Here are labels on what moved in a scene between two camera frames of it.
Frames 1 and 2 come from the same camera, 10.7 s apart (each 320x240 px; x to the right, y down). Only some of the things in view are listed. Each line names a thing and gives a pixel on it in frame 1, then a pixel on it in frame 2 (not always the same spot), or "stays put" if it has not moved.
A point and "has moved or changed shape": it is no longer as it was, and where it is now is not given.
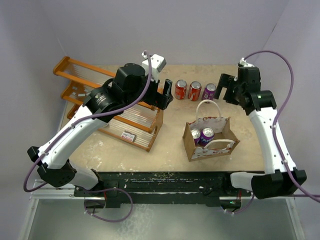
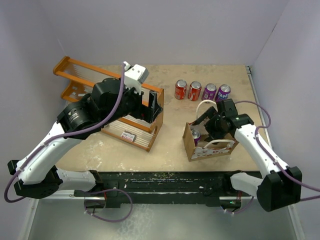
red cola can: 181,87 stays put
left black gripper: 160,100 -> 147,113
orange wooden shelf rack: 135,125 stays put
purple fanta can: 208,92 stays put
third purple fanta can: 196,134 stays put
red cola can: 194,91 stays put
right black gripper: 228,81 -> 212,134
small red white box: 128,136 stays put
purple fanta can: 207,134 has moved or changed shape
